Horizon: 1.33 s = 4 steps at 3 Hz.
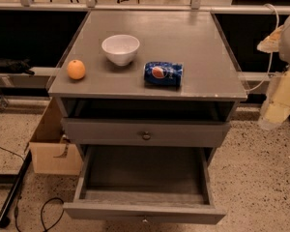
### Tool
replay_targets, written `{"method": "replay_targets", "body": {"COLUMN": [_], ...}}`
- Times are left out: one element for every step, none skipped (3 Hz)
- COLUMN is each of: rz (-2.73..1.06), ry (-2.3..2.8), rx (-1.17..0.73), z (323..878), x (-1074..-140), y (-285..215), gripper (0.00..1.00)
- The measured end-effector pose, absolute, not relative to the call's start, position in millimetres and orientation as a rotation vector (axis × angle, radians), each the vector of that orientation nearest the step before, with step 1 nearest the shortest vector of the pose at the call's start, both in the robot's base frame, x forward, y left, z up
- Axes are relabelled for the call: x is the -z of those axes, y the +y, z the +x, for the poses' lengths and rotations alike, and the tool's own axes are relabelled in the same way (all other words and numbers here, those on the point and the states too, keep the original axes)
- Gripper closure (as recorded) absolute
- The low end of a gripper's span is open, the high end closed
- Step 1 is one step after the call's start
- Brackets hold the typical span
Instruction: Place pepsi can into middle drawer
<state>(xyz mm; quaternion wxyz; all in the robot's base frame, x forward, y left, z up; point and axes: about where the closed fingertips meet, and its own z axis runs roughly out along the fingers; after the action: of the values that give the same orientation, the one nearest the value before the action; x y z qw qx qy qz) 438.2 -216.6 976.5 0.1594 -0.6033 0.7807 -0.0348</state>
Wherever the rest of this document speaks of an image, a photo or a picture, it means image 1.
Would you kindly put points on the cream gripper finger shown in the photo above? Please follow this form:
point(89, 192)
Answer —
point(271, 43)
point(276, 108)

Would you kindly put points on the blue pepsi can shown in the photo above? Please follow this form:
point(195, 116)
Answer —
point(163, 73)

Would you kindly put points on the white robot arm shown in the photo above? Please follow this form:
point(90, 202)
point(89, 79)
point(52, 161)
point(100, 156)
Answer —
point(284, 43)

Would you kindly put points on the grey drawer cabinet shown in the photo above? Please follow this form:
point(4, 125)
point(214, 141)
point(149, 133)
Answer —
point(210, 90)

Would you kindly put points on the round drawer knob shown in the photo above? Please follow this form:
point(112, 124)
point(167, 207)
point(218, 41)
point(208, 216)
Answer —
point(146, 135)

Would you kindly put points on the open grey middle drawer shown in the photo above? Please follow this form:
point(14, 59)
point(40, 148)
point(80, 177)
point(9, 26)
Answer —
point(149, 184)

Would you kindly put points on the closed grey top drawer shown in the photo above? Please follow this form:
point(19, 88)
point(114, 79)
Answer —
point(129, 132)

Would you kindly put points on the white bowl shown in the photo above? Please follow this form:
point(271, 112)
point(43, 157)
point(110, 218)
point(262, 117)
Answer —
point(120, 49)

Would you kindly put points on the orange fruit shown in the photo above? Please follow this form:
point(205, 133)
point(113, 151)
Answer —
point(76, 69)

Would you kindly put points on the cardboard box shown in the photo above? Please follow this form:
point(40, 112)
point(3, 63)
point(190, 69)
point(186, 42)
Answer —
point(51, 150)

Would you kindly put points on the black cloth on shelf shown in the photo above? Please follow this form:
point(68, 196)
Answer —
point(15, 66)

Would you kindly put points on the black bar on floor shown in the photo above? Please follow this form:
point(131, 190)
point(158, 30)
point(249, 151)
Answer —
point(14, 190)

